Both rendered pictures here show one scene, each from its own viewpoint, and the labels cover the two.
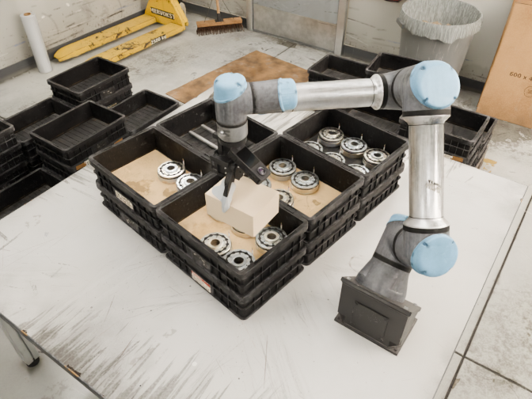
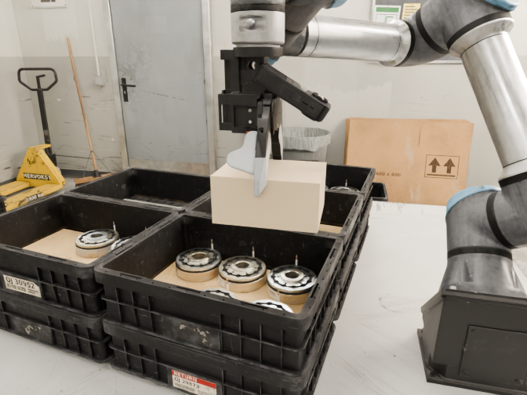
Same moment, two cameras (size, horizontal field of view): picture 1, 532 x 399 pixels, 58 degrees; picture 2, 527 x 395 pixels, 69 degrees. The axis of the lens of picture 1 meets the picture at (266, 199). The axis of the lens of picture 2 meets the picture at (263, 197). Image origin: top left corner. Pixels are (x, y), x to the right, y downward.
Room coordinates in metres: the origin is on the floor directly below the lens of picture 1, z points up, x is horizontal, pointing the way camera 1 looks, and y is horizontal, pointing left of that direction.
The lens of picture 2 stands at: (0.46, 0.29, 1.28)
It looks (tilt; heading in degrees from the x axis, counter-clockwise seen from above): 20 degrees down; 338
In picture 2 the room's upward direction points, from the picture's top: straight up
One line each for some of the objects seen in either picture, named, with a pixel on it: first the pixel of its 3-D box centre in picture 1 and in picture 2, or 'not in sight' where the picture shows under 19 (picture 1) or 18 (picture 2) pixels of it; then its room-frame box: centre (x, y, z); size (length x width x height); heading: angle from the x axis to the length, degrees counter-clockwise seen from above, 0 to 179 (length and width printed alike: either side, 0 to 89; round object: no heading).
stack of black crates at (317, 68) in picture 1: (340, 91); not in sight; (3.00, -0.52, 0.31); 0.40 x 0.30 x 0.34; 55
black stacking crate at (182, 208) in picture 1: (231, 229); (228, 280); (1.10, 0.11, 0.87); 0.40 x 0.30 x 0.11; 47
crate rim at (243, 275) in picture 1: (231, 218); (227, 257); (1.10, 0.11, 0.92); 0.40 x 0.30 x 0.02; 47
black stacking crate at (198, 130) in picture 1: (217, 142); (154, 204); (1.60, 0.19, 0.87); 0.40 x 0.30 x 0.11; 47
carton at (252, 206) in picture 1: (242, 203); (271, 191); (0.99, 0.06, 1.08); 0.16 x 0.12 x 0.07; 55
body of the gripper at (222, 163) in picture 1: (231, 153); (252, 91); (1.01, 0.09, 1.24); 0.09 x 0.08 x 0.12; 55
